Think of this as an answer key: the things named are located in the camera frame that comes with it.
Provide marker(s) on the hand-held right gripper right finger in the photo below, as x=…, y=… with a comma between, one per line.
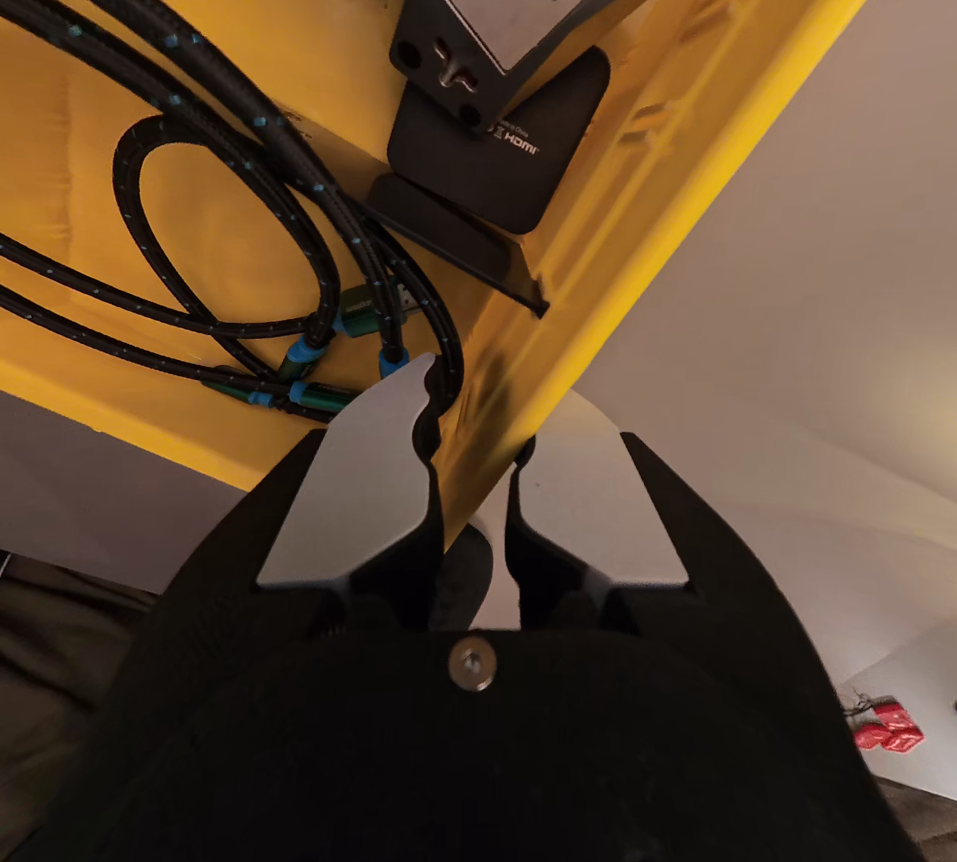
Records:
x=598, y=503

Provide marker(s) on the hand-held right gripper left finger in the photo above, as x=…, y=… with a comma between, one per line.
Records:
x=351, y=495

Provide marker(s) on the yellow plastic bin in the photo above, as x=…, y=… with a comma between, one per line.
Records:
x=673, y=92

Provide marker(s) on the black hdmi switch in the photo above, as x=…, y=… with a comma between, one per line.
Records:
x=426, y=24

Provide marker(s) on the black bin divider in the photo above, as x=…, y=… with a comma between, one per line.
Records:
x=441, y=226

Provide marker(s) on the person's olive trousers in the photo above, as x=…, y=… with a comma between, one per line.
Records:
x=60, y=652

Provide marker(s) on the red toy cubes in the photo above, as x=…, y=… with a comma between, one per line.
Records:
x=893, y=735

